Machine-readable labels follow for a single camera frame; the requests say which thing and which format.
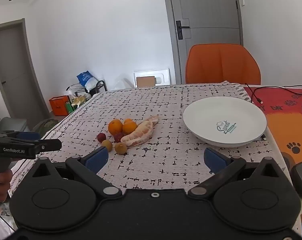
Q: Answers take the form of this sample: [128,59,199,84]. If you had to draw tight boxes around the green backpack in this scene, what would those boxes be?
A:
[32,118,60,141]

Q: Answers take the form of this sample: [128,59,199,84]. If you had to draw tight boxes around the brown cardboard piece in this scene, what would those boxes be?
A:
[136,75,156,88]

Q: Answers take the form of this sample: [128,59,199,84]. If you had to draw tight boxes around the crumpled clear plastic bag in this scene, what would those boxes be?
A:
[0,199,19,233]

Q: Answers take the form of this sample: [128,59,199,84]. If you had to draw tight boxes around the pale yellow slippers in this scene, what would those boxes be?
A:
[70,95,89,106]

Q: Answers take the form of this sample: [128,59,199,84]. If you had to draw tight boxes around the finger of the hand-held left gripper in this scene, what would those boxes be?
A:
[6,131,42,142]
[31,138,63,156]

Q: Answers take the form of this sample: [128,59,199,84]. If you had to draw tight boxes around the grey-brown framed door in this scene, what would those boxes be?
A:
[0,18,48,131]

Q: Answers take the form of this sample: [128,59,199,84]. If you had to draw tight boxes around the black metal rack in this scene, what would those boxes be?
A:
[84,80,108,98]

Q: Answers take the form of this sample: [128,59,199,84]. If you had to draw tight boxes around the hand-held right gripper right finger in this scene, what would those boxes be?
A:
[187,146,283,200]

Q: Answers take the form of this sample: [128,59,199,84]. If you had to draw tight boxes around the person's left hand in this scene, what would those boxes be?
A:
[0,169,13,203]

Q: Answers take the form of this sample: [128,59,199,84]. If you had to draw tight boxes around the large peeled pomelo segment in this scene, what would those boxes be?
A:
[120,120,154,148]

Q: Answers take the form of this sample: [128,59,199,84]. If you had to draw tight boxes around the white plate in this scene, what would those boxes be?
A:
[182,96,268,148]

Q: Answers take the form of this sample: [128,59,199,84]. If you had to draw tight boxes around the orange box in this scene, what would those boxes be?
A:
[49,95,71,116]

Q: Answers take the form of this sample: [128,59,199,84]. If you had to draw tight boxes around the red orange printed mat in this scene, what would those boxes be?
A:
[242,85,302,172]

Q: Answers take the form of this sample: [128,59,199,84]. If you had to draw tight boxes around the black door handle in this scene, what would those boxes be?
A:
[175,20,190,40]

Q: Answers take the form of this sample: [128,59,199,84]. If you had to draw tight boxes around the white foam packaging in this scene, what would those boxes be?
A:
[133,68,171,88]

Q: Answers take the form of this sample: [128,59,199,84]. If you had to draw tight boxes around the blue plastic bag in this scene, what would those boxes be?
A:
[76,70,99,91]

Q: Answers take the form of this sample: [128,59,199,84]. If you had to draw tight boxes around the white black-patterned tablecloth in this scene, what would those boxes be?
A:
[8,81,292,195]

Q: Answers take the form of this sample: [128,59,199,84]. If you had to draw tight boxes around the medium orange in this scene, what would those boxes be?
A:
[122,122,138,135]

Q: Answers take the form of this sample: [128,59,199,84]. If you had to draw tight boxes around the black cable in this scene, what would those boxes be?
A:
[245,82,302,104]

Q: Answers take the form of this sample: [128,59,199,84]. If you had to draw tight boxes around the orange chair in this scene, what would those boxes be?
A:
[185,44,262,85]

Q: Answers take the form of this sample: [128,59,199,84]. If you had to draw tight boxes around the large orange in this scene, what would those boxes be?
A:
[108,119,123,136]

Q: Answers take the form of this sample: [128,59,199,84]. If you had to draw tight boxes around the grey sofa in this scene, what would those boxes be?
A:
[0,103,28,133]

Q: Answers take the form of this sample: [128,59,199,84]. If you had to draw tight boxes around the pale peeled pomelo segment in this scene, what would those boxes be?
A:
[137,115,159,128]

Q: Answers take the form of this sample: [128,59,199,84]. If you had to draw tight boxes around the white plastic bag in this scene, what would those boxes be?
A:
[66,83,87,98]

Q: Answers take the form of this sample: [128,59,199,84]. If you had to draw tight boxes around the grey door with black handle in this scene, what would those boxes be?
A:
[162,0,243,85]

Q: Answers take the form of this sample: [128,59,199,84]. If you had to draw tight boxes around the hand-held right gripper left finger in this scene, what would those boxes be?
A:
[29,146,123,201]

